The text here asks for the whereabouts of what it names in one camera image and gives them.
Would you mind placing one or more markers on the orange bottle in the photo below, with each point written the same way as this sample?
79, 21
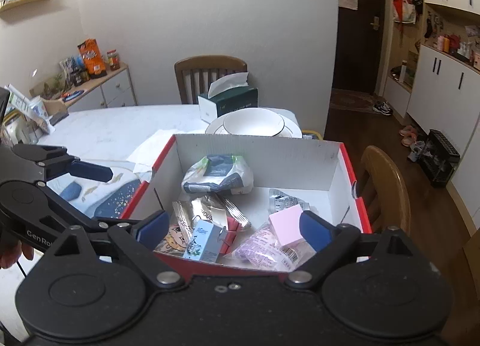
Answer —
446, 44

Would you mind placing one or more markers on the pink binder clip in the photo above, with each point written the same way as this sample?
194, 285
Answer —
232, 224
231, 237

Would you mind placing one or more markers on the curved wooden chair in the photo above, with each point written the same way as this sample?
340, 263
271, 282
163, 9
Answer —
390, 181

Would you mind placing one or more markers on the person's left hand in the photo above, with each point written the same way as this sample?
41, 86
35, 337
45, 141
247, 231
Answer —
11, 252

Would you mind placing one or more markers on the white sideboard wooden top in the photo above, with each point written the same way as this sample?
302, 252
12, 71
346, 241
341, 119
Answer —
116, 91

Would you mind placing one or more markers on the red cardboard box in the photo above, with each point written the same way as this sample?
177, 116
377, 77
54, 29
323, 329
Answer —
262, 158

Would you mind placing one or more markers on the white paper towel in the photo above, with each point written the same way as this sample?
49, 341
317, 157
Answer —
150, 147

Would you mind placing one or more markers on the blue label package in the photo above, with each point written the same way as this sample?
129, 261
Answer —
71, 64

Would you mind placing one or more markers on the long white green packet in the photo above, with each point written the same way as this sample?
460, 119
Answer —
22, 104

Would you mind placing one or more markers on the orange snack bag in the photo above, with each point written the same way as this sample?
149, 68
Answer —
92, 59

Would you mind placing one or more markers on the paper notice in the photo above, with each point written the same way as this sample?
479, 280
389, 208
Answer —
347, 1

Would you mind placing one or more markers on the slatted wooden chair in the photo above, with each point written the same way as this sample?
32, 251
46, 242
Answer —
210, 62

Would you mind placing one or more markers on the pink print plastic packet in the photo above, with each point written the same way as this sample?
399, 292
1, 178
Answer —
262, 252

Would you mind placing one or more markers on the white plate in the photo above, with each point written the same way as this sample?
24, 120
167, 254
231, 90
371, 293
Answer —
292, 130

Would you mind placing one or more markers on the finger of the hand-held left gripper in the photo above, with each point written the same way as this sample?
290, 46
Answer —
92, 171
112, 224

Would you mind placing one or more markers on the small clear plastic packet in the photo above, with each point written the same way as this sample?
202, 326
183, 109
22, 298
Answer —
236, 214

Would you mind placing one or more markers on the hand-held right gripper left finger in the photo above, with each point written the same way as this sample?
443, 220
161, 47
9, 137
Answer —
153, 229

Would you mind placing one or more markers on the dark sneakers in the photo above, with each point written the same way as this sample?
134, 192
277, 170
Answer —
382, 108

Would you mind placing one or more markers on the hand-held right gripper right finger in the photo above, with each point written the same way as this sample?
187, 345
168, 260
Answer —
318, 231

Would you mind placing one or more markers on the wooden wall shelf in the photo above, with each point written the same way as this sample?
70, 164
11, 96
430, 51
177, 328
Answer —
33, 1

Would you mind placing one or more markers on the blue mat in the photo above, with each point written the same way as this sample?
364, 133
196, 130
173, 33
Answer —
72, 94

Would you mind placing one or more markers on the pink sticky note pad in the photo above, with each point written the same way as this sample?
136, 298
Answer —
285, 224

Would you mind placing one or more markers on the pink slippers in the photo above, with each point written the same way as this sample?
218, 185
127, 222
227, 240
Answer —
408, 135

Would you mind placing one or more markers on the pink box with holes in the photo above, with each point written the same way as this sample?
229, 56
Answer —
477, 59

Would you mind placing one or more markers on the patterned doormat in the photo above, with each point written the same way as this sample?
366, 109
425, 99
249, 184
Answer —
352, 101

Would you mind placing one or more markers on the dark door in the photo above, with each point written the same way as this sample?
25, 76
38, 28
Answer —
356, 49

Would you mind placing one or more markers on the cartoon sticker card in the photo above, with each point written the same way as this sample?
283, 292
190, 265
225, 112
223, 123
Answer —
172, 237

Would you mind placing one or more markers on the red jar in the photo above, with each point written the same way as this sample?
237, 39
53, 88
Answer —
113, 61

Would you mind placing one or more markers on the black hanging bag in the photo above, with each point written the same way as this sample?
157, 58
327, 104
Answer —
417, 2

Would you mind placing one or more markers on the red and white bag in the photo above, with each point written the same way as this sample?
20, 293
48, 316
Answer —
404, 8

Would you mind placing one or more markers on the silver printed sachet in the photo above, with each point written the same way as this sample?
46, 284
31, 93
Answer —
281, 199

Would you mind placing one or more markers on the green and white tissue box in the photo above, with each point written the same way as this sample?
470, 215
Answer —
232, 100

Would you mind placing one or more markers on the lower white cabinets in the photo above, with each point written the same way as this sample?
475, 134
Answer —
442, 98

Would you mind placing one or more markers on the small light blue carton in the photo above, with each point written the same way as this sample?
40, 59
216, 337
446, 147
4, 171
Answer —
202, 243

